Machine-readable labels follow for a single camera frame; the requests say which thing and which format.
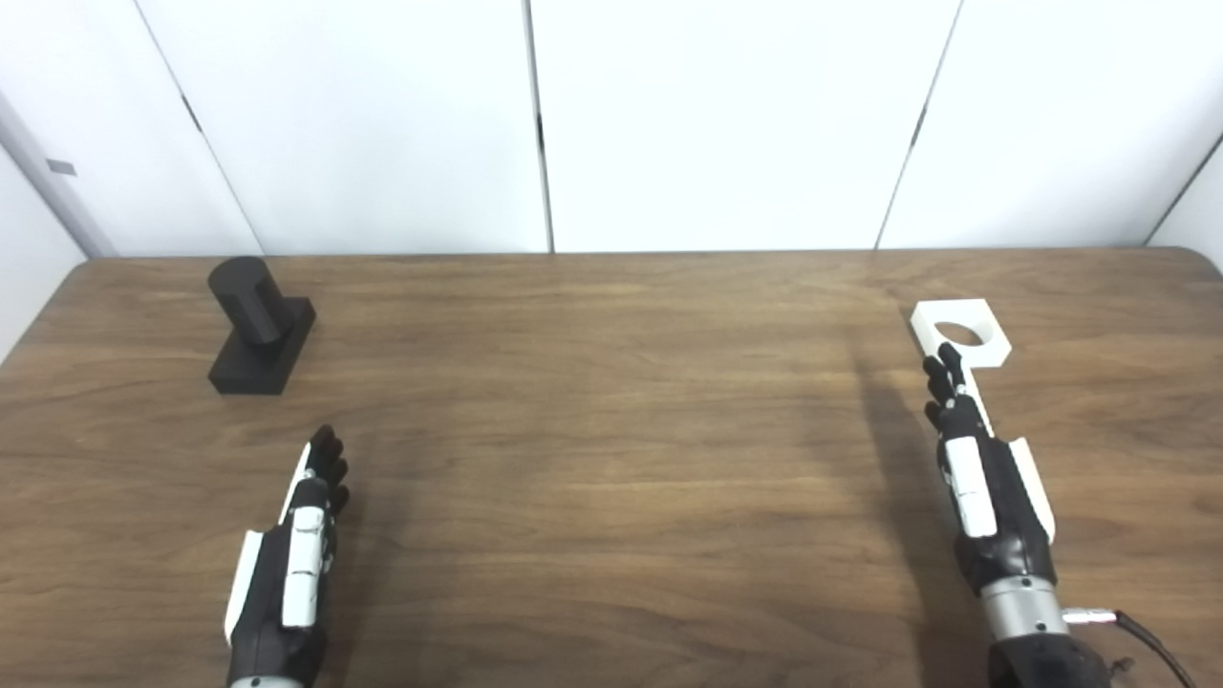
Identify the black peg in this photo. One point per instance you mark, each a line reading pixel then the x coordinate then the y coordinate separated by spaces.
pixel 250 306

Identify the white square piece with hole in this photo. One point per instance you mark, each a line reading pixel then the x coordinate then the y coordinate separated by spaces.
pixel 989 349

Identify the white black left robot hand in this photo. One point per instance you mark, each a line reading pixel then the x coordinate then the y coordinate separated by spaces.
pixel 304 564

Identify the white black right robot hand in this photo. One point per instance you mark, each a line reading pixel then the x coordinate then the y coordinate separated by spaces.
pixel 998 497

